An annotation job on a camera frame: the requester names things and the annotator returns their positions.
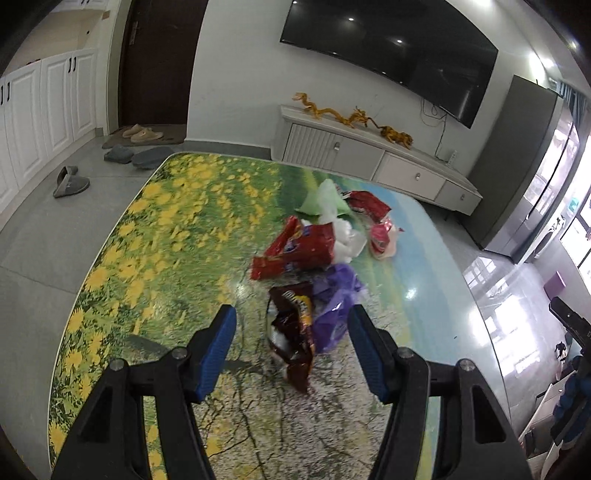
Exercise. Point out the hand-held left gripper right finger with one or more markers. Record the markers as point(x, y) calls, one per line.
point(369, 360)

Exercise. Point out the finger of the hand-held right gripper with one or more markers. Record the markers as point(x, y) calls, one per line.
point(572, 321)

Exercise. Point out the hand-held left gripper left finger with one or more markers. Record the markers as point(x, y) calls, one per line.
point(214, 355)

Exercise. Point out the brown snack packet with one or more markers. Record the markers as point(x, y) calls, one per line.
point(298, 350)

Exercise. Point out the clear white plastic bag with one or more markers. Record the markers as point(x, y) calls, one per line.
point(346, 240)

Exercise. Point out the green plastic bag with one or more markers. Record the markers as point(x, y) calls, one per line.
point(323, 198)

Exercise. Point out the purple box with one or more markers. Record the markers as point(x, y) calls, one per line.
point(555, 285)

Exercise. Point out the purple plastic bag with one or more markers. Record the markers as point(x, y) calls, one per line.
point(332, 318)

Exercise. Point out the dark blue cloth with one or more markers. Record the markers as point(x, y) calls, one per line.
point(572, 401)

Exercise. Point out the washing machine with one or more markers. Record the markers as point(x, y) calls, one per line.
point(549, 240)

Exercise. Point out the pink snack packet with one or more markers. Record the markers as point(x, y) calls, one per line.
point(381, 237)

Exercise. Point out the large red snack packet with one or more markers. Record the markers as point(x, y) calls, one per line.
point(300, 251)

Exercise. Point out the flower-print folding table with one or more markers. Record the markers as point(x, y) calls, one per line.
point(184, 221)

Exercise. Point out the striped red snack packet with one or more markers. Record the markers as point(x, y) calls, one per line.
point(369, 205)

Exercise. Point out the grey refrigerator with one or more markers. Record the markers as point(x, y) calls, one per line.
point(521, 161)

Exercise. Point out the white power strip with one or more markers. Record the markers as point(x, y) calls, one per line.
point(452, 157)

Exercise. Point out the grey slipper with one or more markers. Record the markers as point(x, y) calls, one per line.
point(152, 157)
point(74, 187)
point(64, 175)
point(119, 153)

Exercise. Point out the white television cabinet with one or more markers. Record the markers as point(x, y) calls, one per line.
point(346, 150)

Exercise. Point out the brown door mat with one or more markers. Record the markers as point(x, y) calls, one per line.
point(173, 134)

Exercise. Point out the golden tiger ornament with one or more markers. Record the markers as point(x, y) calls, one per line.
point(397, 136)

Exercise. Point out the beige slipper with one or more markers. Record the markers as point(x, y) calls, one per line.
point(136, 129)
point(147, 136)

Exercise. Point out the golden dragon ornament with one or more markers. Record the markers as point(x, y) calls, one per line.
point(332, 113)

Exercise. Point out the dark brown door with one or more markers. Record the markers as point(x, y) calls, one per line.
point(157, 60)

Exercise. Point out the white wall cabinet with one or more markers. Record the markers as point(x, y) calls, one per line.
point(55, 101)

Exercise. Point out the black wall television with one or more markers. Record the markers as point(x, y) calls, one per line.
point(392, 41)

